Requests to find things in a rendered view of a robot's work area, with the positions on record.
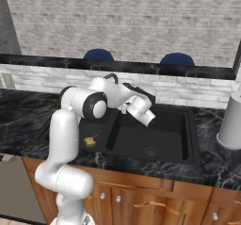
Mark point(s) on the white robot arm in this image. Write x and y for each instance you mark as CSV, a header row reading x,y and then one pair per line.
x,y
62,141

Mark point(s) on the black curved tap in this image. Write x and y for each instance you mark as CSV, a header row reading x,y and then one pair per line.
x,y
112,75

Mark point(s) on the white cylinder canister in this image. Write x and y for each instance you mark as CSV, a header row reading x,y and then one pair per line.
x,y
231,125

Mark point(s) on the wooden drawer front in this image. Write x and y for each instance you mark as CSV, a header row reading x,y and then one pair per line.
x,y
193,191

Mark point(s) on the narrow wooden cupboard door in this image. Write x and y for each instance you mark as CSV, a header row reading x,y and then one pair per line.
x,y
103,208

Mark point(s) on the yellow sponge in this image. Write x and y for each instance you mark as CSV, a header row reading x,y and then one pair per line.
x,y
90,141

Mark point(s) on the black pan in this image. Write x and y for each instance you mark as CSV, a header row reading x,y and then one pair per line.
x,y
42,134

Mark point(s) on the wide wooden cupboard door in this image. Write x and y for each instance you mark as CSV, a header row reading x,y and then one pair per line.
x,y
150,217

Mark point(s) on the wooden panel below sink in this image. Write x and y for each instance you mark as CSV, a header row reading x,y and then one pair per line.
x,y
138,180

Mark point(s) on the grey dishwasher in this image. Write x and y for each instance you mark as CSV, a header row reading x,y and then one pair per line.
x,y
15,191

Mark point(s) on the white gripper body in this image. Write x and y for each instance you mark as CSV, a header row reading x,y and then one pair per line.
x,y
125,107

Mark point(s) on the grey wall socket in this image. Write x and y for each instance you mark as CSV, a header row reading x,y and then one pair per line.
x,y
8,81

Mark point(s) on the round silver knob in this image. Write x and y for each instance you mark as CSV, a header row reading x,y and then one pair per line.
x,y
102,196
118,199
214,216

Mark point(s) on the black kitchen sink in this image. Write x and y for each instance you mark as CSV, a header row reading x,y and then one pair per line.
x,y
150,137

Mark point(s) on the blue round stool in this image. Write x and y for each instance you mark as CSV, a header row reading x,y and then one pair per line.
x,y
177,59
98,55

